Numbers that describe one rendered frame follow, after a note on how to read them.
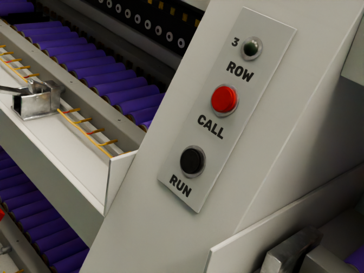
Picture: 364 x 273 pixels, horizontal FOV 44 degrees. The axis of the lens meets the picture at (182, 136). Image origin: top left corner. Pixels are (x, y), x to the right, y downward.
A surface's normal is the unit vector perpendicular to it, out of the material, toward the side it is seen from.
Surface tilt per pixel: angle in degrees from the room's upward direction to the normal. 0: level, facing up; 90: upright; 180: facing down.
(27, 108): 90
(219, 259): 90
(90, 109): 112
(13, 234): 22
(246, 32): 90
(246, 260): 90
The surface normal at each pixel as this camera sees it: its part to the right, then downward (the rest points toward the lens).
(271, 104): -0.61, -0.11
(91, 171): 0.18, -0.84
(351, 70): -0.73, 0.23
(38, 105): 0.66, 0.48
